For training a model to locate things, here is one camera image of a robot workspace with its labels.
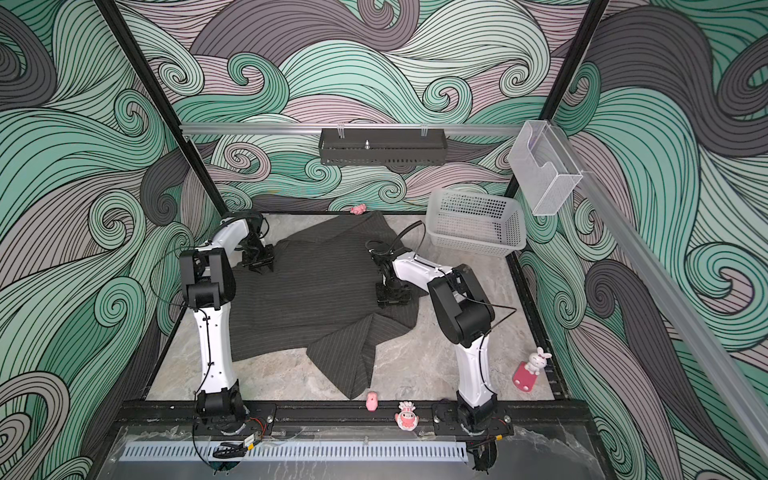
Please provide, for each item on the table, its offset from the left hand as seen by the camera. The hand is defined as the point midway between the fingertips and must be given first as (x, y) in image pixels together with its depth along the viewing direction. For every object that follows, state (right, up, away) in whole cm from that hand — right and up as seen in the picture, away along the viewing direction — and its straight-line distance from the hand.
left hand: (269, 265), depth 103 cm
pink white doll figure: (+45, -35, -32) cm, 65 cm away
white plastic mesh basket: (+79, +16, +15) cm, 82 cm away
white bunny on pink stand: (+79, -28, -23) cm, 87 cm away
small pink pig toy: (+31, +21, +16) cm, 40 cm away
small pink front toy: (+37, -32, -28) cm, 57 cm away
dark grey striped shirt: (+19, -9, -8) cm, 23 cm away
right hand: (+42, -12, -8) cm, 45 cm away
